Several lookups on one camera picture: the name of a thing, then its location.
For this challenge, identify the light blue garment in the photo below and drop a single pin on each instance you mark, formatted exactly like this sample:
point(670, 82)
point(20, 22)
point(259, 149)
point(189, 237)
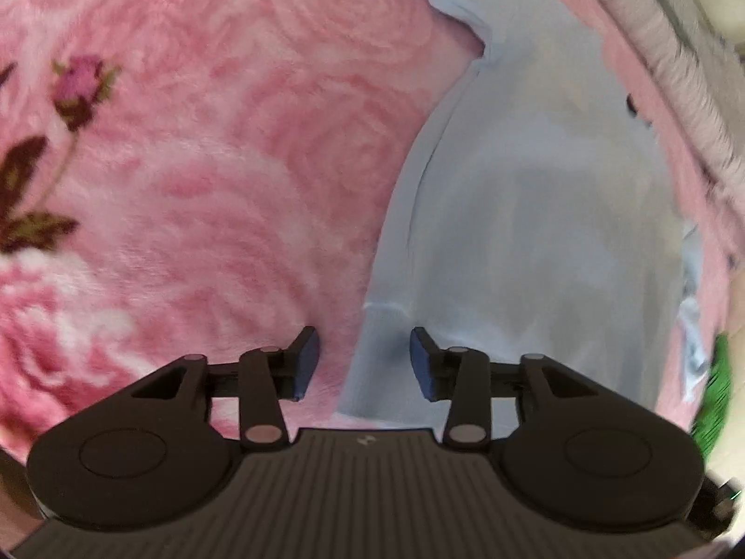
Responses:
point(524, 215)

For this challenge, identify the green cloth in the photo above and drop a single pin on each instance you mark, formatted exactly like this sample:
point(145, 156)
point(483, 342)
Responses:
point(716, 396)

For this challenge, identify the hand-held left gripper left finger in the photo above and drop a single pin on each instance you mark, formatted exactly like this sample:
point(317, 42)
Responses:
point(306, 361)

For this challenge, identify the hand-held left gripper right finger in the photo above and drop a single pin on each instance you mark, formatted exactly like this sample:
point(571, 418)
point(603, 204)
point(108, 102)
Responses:
point(421, 361)

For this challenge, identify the pink floral blanket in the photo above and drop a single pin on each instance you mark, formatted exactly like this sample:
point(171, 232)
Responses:
point(203, 157)

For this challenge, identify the white ribbed quilt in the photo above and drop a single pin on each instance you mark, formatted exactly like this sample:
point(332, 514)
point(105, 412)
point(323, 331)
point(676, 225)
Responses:
point(687, 70)

